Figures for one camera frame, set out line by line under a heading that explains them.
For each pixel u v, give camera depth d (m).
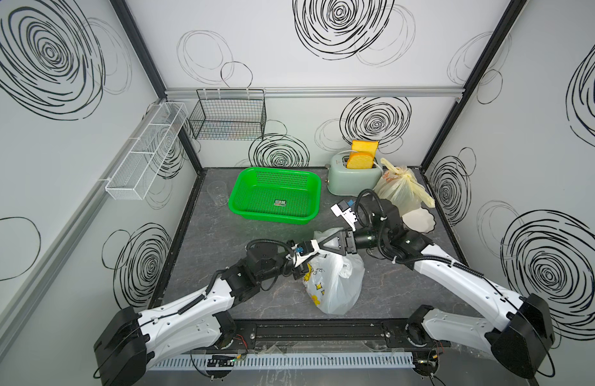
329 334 0.75
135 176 0.72
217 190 1.05
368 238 0.61
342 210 0.64
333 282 0.67
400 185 0.87
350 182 1.01
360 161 0.97
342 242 0.60
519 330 0.38
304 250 0.57
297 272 0.61
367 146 1.00
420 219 1.02
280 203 1.06
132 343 0.40
